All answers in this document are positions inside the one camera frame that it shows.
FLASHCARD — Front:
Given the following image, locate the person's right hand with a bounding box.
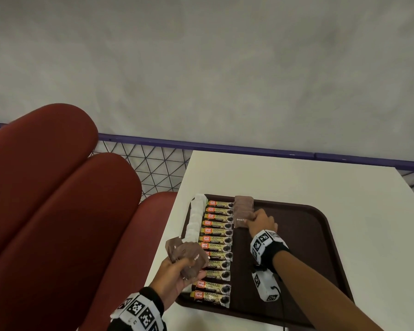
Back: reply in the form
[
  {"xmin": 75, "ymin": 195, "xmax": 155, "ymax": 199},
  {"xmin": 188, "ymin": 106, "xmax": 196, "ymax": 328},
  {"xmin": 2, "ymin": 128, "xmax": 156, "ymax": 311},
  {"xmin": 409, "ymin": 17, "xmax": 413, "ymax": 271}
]
[{"xmin": 247, "ymin": 208, "xmax": 279, "ymax": 238}]

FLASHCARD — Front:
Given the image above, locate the person's left hand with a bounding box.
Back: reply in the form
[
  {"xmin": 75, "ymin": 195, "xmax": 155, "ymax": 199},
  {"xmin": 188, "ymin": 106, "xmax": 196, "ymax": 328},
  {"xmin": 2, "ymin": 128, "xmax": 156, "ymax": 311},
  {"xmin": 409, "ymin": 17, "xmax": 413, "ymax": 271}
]
[{"xmin": 148, "ymin": 257, "xmax": 207, "ymax": 309}]

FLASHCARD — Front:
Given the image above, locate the handful of brown sugar packets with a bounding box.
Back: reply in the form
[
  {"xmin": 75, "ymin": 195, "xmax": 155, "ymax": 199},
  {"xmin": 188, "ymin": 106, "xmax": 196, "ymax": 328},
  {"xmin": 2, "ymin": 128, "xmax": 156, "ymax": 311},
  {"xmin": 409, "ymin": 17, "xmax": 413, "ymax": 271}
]
[{"xmin": 165, "ymin": 237, "xmax": 210, "ymax": 280}]

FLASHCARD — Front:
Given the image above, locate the brown plastic tray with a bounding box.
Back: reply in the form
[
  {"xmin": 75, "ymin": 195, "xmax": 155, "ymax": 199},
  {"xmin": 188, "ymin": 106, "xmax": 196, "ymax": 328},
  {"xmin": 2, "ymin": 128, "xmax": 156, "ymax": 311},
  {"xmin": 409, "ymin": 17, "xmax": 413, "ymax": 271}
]
[{"xmin": 176, "ymin": 194, "xmax": 354, "ymax": 330}]

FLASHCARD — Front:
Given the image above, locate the row of gold coffee sachets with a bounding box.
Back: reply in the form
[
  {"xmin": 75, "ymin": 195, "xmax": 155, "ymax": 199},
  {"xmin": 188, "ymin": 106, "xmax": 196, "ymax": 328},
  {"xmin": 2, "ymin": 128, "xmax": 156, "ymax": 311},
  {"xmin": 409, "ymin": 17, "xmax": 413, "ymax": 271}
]
[{"xmin": 190, "ymin": 200, "xmax": 235, "ymax": 306}]

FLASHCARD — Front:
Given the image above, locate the row of white tea bags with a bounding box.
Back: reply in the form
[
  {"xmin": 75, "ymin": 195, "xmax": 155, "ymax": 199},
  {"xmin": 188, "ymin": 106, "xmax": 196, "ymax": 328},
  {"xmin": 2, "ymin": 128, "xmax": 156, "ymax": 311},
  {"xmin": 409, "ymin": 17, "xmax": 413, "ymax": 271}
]
[{"xmin": 181, "ymin": 193, "xmax": 208, "ymax": 294}]

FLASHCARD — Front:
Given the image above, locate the person's right forearm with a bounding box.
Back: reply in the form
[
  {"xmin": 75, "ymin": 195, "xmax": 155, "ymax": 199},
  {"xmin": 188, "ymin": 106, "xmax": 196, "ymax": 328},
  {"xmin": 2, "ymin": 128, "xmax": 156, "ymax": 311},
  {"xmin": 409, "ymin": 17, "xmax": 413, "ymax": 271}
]
[{"xmin": 272, "ymin": 251, "xmax": 384, "ymax": 331}]

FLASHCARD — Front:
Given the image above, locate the right marker wristband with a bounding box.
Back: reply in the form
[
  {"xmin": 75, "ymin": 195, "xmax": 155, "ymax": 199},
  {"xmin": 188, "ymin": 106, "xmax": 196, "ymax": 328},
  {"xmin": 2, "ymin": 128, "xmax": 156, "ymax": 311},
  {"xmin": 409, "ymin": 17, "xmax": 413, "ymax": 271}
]
[{"xmin": 251, "ymin": 230, "xmax": 291, "ymax": 273}]

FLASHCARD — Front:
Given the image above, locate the red padded chair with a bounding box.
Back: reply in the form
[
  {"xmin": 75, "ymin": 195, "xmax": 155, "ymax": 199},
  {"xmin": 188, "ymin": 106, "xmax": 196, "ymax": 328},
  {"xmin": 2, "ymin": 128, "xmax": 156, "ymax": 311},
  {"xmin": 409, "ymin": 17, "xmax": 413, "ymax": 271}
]
[{"xmin": 0, "ymin": 103, "xmax": 178, "ymax": 331}]

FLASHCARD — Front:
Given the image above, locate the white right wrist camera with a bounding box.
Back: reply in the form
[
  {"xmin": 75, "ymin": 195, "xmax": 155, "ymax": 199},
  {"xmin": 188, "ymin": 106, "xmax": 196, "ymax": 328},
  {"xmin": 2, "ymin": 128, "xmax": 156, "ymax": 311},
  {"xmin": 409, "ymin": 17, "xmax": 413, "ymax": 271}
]
[{"xmin": 252, "ymin": 268, "xmax": 281, "ymax": 303}]

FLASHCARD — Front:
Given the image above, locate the black camera cable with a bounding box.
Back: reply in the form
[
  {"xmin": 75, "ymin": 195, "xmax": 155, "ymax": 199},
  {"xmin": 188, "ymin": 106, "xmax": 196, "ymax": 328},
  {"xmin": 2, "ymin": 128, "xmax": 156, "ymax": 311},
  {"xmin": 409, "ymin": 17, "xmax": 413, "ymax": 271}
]
[{"xmin": 277, "ymin": 289, "xmax": 289, "ymax": 331}]

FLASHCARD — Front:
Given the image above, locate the purple wire fence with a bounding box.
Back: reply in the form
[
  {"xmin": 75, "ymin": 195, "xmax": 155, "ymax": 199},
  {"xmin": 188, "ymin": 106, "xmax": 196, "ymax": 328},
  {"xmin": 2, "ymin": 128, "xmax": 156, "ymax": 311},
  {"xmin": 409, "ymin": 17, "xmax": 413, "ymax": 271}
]
[{"xmin": 0, "ymin": 122, "xmax": 414, "ymax": 207}]

